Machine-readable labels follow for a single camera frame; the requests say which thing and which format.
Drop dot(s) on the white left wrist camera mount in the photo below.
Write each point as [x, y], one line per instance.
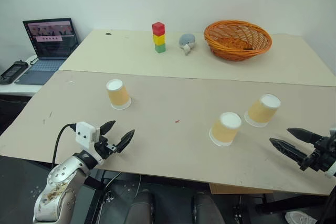
[84, 134]

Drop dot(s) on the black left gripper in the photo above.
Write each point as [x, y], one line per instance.
[103, 148]

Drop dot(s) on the open blue-grey laptop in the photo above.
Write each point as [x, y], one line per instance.
[50, 43]

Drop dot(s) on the dark rounded shape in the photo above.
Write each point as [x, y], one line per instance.
[207, 208]
[140, 208]

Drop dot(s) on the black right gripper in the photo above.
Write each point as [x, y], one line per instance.
[320, 157]

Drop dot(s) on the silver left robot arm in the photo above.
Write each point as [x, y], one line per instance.
[60, 182]

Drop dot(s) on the white sneaker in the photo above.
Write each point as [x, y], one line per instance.
[299, 218]

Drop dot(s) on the yellow cube block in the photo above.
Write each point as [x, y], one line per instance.
[159, 40]

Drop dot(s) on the black metal frame bar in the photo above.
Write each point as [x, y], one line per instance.
[288, 204]

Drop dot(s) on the white side table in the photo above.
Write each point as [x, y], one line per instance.
[15, 89]

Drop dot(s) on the green cube block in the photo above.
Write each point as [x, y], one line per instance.
[160, 48]

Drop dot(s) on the orange wicker basket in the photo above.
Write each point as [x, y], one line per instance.
[236, 48]

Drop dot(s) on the grey plush toy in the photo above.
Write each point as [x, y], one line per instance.
[187, 41]

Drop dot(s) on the red cube block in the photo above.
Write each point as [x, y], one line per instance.
[158, 28]

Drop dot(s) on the tan paper cup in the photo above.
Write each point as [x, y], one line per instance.
[262, 112]
[119, 95]
[224, 132]

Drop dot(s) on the black handheld controller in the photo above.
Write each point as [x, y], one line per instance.
[13, 72]

